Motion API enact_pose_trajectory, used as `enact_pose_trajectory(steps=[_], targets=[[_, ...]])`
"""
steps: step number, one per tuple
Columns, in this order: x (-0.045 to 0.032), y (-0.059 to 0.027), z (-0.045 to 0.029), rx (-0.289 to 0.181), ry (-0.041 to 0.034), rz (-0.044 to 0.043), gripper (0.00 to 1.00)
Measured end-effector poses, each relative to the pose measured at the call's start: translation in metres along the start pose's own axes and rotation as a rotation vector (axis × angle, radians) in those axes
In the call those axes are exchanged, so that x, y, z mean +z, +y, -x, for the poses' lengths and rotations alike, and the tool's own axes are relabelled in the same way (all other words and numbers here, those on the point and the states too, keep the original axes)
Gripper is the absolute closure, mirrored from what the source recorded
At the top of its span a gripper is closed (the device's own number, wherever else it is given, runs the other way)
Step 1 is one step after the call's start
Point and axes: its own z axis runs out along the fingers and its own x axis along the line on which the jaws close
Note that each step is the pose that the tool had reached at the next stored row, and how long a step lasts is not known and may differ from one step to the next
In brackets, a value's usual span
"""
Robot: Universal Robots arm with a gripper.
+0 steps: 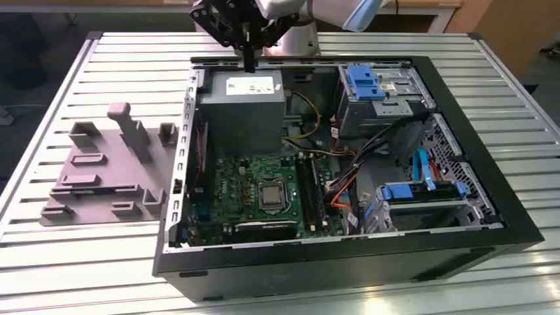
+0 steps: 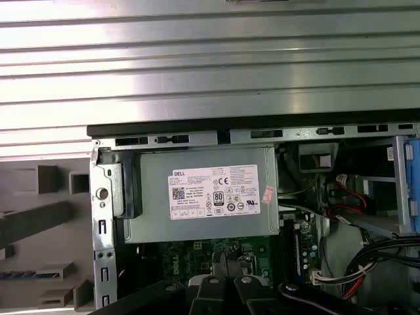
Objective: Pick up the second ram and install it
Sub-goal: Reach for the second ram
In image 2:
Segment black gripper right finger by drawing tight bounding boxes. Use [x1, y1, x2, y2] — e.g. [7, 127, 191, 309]
[226, 257, 420, 315]

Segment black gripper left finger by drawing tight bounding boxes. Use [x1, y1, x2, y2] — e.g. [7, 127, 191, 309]
[94, 251, 228, 315]

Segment RAM stick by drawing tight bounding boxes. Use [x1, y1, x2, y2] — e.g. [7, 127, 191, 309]
[293, 229, 305, 284]
[0, 269, 63, 282]

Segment CPU socket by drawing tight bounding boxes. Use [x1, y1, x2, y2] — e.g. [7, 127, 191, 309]
[209, 249, 263, 280]

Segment green motherboard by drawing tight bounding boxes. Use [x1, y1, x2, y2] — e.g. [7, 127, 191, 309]
[116, 205, 324, 315]

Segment grey power supply unit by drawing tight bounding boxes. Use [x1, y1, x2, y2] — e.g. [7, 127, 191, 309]
[123, 146, 280, 244]

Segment grey parts rack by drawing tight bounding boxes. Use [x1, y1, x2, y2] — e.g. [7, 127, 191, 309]
[0, 157, 96, 311]

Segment black PC case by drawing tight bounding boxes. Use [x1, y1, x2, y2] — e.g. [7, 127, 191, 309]
[87, 123, 420, 315]

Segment metal optical drive cage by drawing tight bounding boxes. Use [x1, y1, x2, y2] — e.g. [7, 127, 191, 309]
[392, 134, 420, 230]

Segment blue drive bay latch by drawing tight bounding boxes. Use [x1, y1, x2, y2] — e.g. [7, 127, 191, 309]
[404, 136, 420, 227]

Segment yellow wires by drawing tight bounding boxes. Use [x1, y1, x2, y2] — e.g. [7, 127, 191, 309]
[278, 170, 321, 206]

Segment black wire bundle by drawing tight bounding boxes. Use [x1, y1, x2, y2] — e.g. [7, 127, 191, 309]
[341, 236, 420, 299]

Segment red flat data wire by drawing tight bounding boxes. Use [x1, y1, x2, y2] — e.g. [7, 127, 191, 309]
[334, 188, 373, 217]

